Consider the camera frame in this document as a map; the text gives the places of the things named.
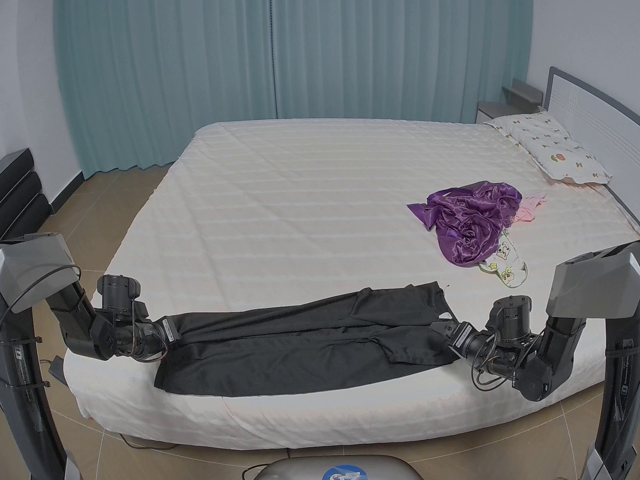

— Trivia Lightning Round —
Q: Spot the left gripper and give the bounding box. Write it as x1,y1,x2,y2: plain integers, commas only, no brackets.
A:
136,315,182,360

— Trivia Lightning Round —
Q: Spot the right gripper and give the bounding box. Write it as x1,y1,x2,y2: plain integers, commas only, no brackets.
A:
447,319,497,365

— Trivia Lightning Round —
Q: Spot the black T-shirt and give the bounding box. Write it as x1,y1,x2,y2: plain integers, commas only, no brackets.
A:
154,280,458,398

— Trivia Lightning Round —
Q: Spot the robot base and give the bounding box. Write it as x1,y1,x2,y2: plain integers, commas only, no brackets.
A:
252,455,418,480

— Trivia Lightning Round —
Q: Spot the bed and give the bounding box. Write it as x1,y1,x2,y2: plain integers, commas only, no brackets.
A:
62,65,640,451

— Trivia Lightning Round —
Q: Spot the white printed garment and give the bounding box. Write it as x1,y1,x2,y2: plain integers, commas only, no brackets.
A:
477,228,529,289

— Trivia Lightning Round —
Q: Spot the purple garment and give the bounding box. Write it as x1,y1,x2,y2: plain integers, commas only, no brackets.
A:
407,180,523,269

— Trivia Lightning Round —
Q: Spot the pink garment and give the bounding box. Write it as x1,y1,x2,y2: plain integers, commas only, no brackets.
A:
510,193,549,225

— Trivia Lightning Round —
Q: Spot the black chest of drawers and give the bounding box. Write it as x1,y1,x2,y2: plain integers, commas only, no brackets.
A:
0,148,55,241

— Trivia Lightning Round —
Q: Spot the white printed pillow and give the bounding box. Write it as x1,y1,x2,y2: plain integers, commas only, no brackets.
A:
482,112,613,185

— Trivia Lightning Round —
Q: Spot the grey bedside table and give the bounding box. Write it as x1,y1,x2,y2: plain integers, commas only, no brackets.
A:
477,79,544,125

